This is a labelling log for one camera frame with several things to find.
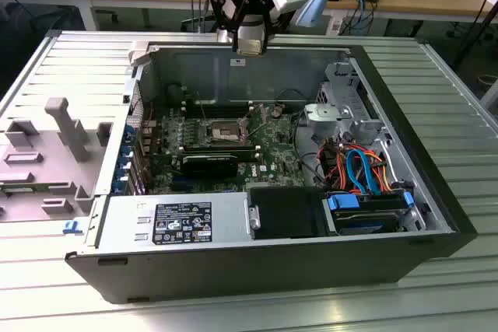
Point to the silver rear port block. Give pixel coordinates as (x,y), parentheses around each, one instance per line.
(149,125)
(151,140)
(151,150)

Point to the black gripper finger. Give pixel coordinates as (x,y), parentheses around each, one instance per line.
(266,17)
(223,9)

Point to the blue card retention clip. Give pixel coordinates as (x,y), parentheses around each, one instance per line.
(125,152)
(129,133)
(118,186)
(121,168)

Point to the silver perforated drive cage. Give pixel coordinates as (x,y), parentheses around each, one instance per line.
(342,87)

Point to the hard disk in blue carrier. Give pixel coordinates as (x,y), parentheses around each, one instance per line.
(365,223)

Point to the metal locking lever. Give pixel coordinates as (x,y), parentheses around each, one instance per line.
(201,108)
(257,130)

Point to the silver power supply unit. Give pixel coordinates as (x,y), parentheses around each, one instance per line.
(124,211)

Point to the small rectangular wall label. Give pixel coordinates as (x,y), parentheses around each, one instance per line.
(237,61)

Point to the CPU socket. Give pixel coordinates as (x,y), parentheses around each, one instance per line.
(223,131)

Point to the grey metal corner bracket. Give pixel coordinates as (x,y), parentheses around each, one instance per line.
(138,54)

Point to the black graphics card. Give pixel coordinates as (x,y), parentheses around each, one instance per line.
(210,165)

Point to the silver drive bracket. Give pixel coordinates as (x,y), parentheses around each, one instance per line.
(325,112)

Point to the black tripod leg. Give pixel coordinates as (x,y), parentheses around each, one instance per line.
(472,25)

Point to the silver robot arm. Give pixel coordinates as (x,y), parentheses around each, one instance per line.
(316,5)

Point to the silver CPU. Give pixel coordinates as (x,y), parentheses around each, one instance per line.
(251,46)

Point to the black RAM slot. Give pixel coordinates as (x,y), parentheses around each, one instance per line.
(225,112)
(225,104)
(225,108)
(225,101)
(218,148)
(218,143)

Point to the blue expansion slot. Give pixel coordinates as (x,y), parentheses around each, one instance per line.
(181,183)

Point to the coin cell battery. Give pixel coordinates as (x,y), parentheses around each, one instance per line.
(277,109)

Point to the green motherboard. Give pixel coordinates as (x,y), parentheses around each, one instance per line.
(272,145)

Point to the power supply label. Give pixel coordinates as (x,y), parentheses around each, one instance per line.
(183,223)

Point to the grey parts rack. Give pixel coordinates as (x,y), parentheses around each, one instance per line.
(46,176)

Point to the black PC case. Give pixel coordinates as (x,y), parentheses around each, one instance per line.
(233,270)

